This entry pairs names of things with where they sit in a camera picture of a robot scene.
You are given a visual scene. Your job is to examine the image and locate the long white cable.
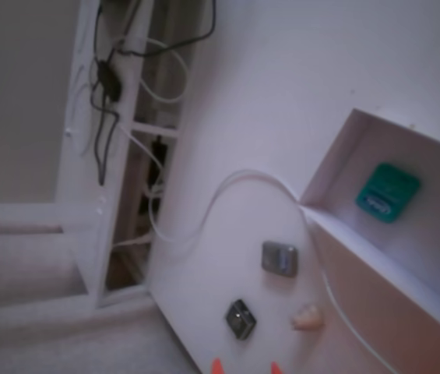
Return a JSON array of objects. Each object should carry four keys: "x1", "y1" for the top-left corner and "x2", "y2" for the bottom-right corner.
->
[{"x1": 151, "y1": 168, "x2": 400, "y2": 374}]

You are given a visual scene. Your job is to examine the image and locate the green cube box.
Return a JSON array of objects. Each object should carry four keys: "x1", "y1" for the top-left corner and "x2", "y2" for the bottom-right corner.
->
[{"x1": 354, "y1": 162, "x2": 422, "y2": 224}]

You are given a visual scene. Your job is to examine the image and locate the white cardboard box bin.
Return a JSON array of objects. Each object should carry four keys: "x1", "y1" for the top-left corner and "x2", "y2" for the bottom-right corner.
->
[{"x1": 299, "y1": 108, "x2": 440, "y2": 338}]

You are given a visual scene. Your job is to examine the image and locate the black cable with adapter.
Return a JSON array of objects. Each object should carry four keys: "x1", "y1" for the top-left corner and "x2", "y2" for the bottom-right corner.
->
[{"x1": 90, "y1": 0, "x2": 217, "y2": 186}]

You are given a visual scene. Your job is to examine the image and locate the grey metal tin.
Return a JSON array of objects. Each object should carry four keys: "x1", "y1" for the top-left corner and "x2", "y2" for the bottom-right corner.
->
[{"x1": 261, "y1": 240, "x2": 299, "y2": 278}]

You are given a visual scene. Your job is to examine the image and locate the white looped cable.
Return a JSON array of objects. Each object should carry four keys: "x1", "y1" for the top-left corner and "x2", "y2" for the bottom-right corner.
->
[{"x1": 116, "y1": 37, "x2": 190, "y2": 104}]

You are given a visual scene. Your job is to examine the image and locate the white frame structure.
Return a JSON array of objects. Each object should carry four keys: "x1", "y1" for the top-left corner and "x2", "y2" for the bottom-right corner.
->
[{"x1": 55, "y1": 0, "x2": 201, "y2": 309}]

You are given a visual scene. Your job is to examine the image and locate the black plug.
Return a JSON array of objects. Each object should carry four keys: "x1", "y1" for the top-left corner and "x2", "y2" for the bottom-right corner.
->
[{"x1": 147, "y1": 135, "x2": 169, "y2": 186}]

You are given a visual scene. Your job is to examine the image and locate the small beige bear figurine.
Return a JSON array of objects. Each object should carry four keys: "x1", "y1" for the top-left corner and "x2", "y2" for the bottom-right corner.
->
[{"x1": 289, "y1": 302, "x2": 326, "y2": 332}]

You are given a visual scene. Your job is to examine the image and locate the black case clear lid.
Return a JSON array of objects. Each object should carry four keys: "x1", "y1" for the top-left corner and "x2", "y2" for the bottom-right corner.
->
[{"x1": 224, "y1": 298, "x2": 258, "y2": 340}]

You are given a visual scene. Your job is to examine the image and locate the white hanging cable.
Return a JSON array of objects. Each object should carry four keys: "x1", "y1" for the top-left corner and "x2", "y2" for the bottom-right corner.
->
[{"x1": 117, "y1": 124, "x2": 166, "y2": 241}]

